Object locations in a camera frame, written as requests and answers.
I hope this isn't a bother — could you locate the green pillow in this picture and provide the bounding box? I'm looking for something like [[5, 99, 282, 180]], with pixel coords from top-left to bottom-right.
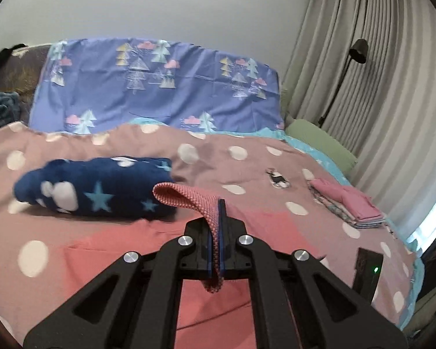
[[285, 118, 358, 175]]

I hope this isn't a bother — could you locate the grey curtain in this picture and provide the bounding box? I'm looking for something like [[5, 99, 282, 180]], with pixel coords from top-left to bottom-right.
[[281, 0, 436, 235]]

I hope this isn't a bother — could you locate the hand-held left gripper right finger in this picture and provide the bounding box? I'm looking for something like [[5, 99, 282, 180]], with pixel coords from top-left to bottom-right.
[[218, 199, 409, 349]]

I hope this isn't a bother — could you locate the navy star fleece blanket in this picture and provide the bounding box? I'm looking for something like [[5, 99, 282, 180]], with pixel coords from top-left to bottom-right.
[[14, 156, 178, 223]]

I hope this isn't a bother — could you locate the black floor lamp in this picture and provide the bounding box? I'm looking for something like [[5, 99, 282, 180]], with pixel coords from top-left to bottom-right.
[[318, 38, 369, 128]]

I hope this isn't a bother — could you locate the pink polka dot blanket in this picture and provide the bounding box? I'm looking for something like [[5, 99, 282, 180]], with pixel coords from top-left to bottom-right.
[[0, 122, 420, 335]]

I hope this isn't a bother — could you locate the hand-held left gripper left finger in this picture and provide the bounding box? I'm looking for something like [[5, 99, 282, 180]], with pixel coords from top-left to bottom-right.
[[23, 218, 215, 349]]

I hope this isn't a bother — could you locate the brown headboard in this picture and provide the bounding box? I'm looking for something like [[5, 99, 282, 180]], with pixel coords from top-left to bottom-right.
[[0, 44, 52, 124]]

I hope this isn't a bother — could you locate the teal fuzzy blanket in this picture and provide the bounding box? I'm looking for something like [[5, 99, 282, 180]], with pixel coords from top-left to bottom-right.
[[0, 92, 23, 132]]

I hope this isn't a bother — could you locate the stack of folded clothes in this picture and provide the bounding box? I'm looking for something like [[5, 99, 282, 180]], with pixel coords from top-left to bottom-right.
[[308, 178, 386, 229]]

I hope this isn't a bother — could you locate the blue tree print sheet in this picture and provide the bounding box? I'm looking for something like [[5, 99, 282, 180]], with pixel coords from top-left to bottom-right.
[[28, 38, 286, 137]]

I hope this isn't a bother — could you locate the black cloth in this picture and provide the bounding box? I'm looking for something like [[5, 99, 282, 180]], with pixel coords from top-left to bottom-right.
[[0, 44, 28, 79]]

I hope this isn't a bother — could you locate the pink knitted garment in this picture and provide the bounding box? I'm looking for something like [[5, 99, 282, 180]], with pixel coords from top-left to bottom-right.
[[63, 182, 329, 339]]

